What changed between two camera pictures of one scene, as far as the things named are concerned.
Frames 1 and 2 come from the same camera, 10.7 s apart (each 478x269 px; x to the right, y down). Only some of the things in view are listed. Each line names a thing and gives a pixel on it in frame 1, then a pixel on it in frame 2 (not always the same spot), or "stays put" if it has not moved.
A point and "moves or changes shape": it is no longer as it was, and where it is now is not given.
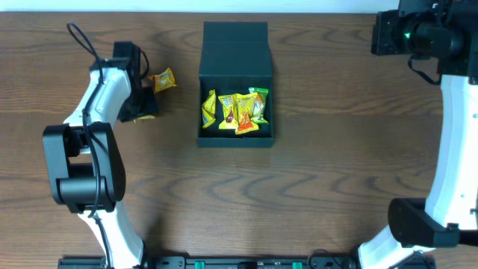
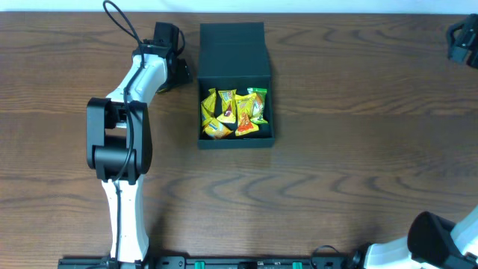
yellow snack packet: [208, 109] stays put
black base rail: [221, 262] stays put
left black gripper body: [141, 104] → [183, 74]
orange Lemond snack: [149, 116] moves or changes shape
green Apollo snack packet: [259, 113] stays put
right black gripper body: [395, 36] → [470, 39]
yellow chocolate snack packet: [230, 109] moves or changes shape
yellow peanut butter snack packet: [246, 103] stays put
